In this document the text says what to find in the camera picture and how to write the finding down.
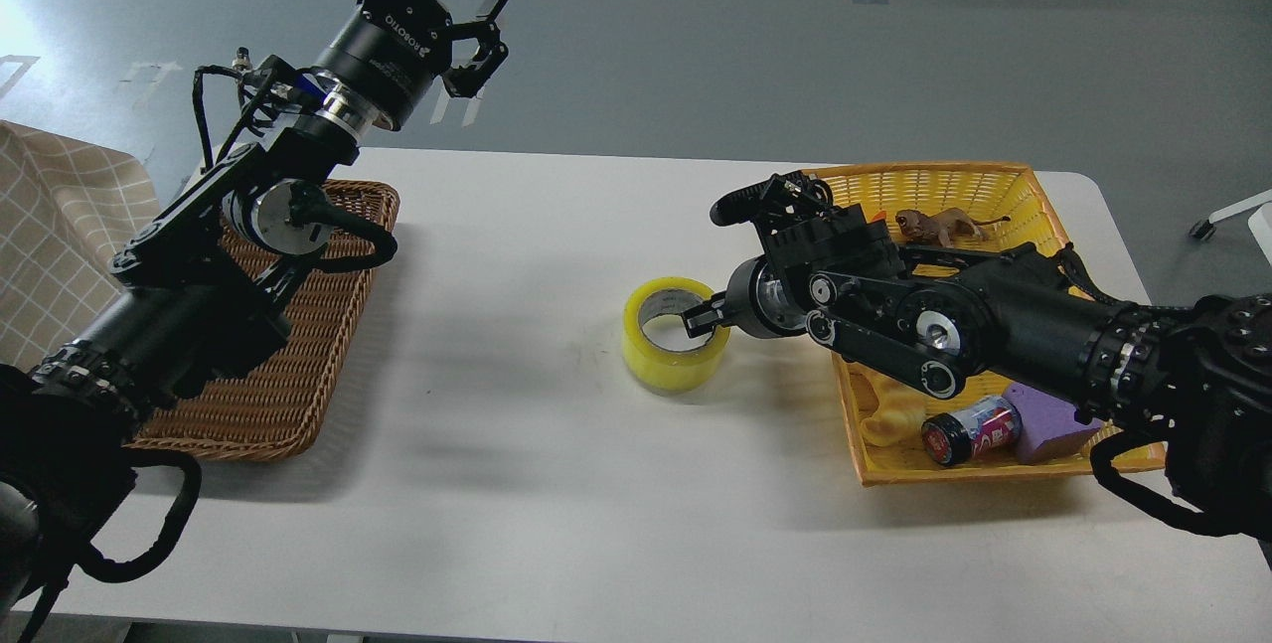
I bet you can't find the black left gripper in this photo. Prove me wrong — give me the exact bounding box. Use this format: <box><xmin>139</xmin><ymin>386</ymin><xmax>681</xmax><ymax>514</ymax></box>
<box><xmin>314</xmin><ymin>0</ymin><xmax>510</xmax><ymax>131</ymax></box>

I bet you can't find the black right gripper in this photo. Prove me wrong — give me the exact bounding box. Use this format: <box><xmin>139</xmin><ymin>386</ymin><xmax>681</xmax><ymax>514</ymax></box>
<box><xmin>681</xmin><ymin>259</ymin><xmax>806</xmax><ymax>339</ymax></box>

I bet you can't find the yellow tape roll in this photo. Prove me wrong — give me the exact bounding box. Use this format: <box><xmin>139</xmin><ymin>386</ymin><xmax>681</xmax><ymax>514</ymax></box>
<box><xmin>621</xmin><ymin>276</ymin><xmax>728</xmax><ymax>395</ymax></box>

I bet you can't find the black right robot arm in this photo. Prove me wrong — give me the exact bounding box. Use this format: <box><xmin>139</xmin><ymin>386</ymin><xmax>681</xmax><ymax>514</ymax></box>
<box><xmin>681</xmin><ymin>172</ymin><xmax>1271</xmax><ymax>543</ymax></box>

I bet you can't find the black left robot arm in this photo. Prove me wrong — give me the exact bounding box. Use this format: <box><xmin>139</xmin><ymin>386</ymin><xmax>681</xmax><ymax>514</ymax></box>
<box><xmin>3</xmin><ymin>0</ymin><xmax>509</xmax><ymax>642</ymax></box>

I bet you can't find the yellow toy croissant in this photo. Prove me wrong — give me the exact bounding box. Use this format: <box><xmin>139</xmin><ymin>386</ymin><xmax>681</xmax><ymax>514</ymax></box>
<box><xmin>854</xmin><ymin>363</ymin><xmax>927</xmax><ymax>445</ymax></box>

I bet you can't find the yellow plastic basket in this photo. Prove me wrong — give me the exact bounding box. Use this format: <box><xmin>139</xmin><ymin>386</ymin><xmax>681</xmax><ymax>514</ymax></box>
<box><xmin>813</xmin><ymin>161</ymin><xmax>1149</xmax><ymax>485</ymax></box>

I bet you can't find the brown toy lion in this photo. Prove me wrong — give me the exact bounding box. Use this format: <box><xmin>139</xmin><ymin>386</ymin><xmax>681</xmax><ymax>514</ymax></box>
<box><xmin>893</xmin><ymin>208</ymin><xmax>1013</xmax><ymax>248</ymax></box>

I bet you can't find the red black can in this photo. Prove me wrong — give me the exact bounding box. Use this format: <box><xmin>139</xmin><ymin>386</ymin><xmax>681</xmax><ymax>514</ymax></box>
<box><xmin>918</xmin><ymin>395</ymin><xmax>1024</xmax><ymax>466</ymax></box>

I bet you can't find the purple foam block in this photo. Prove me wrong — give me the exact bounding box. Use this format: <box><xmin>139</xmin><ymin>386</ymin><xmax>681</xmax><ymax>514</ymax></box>
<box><xmin>1004</xmin><ymin>382</ymin><xmax>1104</xmax><ymax>465</ymax></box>

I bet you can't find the beige checkered cloth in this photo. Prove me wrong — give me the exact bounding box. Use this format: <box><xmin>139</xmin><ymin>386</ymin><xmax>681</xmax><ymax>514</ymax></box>
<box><xmin>1</xmin><ymin>121</ymin><xmax>160</xmax><ymax>370</ymax></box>

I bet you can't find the brown wicker basket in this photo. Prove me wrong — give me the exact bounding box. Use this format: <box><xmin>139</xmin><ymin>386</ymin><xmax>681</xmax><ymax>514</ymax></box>
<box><xmin>127</xmin><ymin>177</ymin><xmax>399</xmax><ymax>463</ymax></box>

